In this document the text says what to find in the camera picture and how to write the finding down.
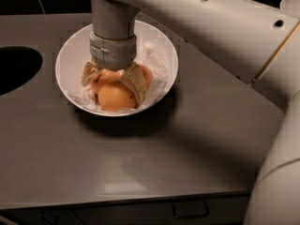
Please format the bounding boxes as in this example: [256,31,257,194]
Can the orange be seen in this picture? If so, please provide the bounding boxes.
[97,80,138,112]
[138,65,153,88]
[89,69,124,95]

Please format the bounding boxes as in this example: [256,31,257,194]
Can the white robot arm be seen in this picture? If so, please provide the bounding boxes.
[91,0,300,225]

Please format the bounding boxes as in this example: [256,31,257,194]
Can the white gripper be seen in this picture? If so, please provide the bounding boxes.
[81,32,147,105]

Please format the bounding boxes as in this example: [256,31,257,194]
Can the white crumpled paper towel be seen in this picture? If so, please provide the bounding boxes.
[67,43,169,116]

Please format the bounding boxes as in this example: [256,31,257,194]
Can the large white bowl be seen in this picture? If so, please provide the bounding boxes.
[55,21,178,115]

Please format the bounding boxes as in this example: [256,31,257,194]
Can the grey drawer front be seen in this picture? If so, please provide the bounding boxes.
[74,196,248,225]

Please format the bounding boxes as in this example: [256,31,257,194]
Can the black drawer handle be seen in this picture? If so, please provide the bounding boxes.
[172,201,210,219]

